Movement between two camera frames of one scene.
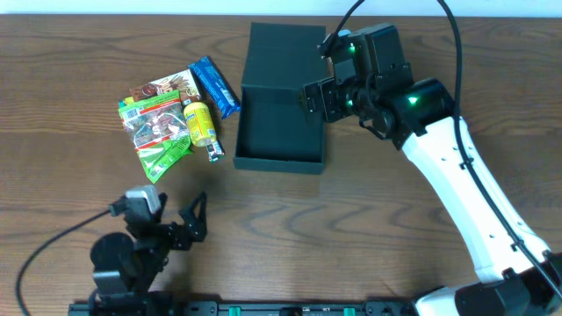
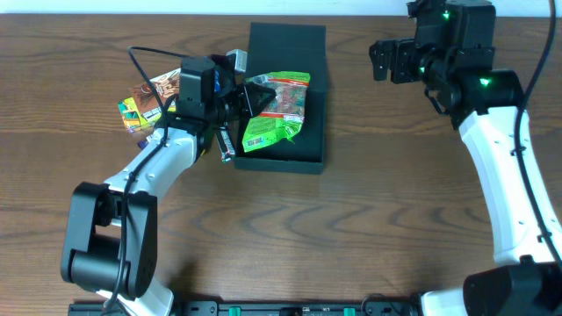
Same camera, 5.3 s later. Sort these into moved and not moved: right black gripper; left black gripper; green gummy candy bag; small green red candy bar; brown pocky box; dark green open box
Moved: green gummy candy bag; right black gripper; left black gripper; small green red candy bar
Not moved: dark green open box; brown pocky box
